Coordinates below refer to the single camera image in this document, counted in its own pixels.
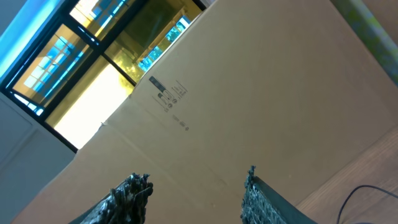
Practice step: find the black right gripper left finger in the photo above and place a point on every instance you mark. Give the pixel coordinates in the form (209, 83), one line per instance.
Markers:
(125, 204)

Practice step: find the black framed window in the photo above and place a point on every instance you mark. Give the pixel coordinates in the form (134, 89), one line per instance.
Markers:
(89, 58)

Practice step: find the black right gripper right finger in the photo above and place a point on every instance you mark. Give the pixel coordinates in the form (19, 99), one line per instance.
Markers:
(263, 205)

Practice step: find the green patterned strip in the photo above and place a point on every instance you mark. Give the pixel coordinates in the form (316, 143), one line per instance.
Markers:
(372, 34)

